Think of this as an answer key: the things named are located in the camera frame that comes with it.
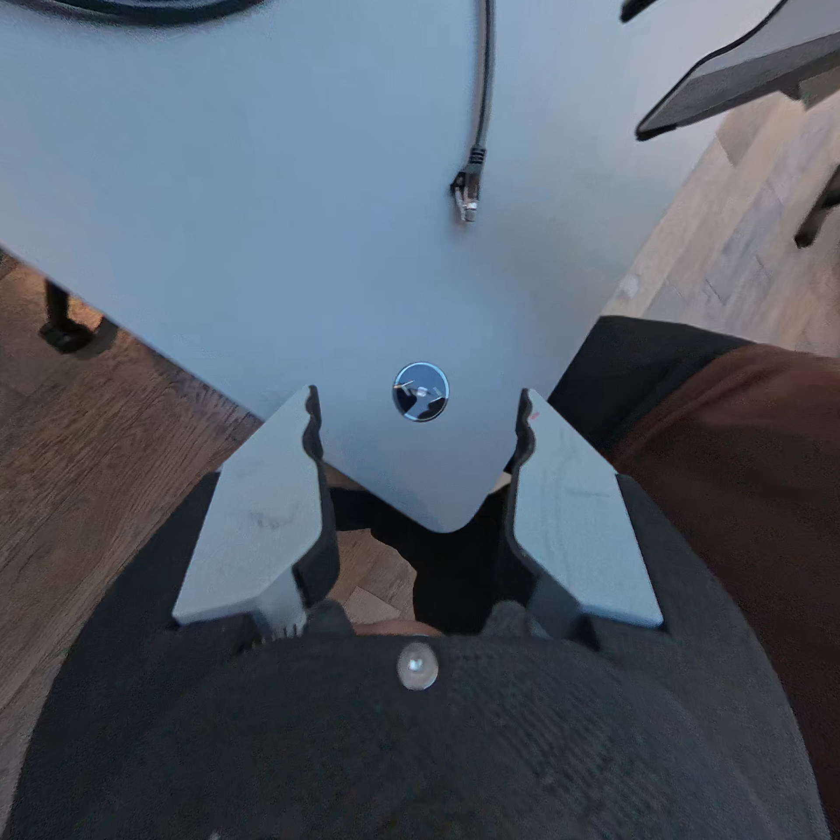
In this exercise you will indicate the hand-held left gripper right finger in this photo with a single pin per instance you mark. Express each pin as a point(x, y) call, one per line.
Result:
point(577, 531)

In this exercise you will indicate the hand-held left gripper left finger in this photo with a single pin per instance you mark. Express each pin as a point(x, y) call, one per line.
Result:
point(262, 531)

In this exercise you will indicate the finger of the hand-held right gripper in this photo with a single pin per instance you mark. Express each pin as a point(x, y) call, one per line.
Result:
point(633, 10)
point(754, 65)

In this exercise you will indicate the black round desk button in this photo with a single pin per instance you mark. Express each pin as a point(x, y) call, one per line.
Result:
point(420, 392)

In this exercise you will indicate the black desk leg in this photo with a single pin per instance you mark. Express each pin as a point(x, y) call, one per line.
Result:
point(62, 321)

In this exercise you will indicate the person's dark trousered leg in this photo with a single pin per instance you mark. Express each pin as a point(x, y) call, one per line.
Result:
point(623, 367)
point(453, 571)

